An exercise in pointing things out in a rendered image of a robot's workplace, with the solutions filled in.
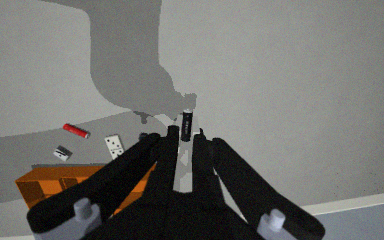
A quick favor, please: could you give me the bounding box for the dark grey hex nut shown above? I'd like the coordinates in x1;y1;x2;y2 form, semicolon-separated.
138;133;148;141

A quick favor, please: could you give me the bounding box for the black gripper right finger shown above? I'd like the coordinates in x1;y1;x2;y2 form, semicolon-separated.
191;116;325;240

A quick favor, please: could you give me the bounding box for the white domino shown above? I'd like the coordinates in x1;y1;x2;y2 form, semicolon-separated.
105;134;125;159

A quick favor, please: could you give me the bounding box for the red battery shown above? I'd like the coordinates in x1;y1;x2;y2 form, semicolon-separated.
63;124;90;138

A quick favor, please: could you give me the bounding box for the black battery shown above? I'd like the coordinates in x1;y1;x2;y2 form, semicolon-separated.
181;108;193;142

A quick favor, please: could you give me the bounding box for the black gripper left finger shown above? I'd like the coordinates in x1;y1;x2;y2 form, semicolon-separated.
27;115;183;240

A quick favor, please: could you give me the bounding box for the orange rack of three bins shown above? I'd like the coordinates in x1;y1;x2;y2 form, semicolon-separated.
15;164;156;216

